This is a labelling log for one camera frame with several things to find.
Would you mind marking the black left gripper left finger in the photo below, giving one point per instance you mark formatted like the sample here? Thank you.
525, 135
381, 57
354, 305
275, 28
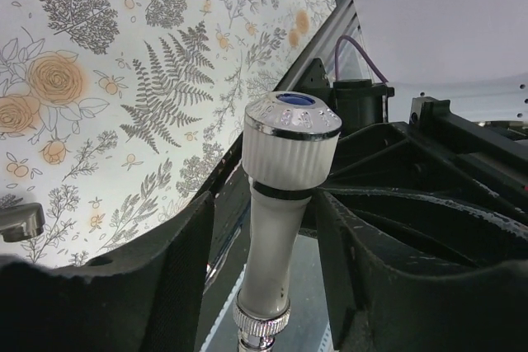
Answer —
143, 296

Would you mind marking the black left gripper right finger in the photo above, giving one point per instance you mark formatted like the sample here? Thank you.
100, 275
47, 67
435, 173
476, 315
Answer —
412, 286

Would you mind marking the white water faucet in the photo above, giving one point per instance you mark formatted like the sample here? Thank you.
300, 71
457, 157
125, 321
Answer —
289, 141

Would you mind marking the dark grey metal faucet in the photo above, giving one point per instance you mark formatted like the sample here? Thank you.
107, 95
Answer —
22, 222

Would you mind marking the floral pattern mat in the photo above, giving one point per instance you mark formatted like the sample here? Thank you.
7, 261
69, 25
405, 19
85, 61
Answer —
114, 112

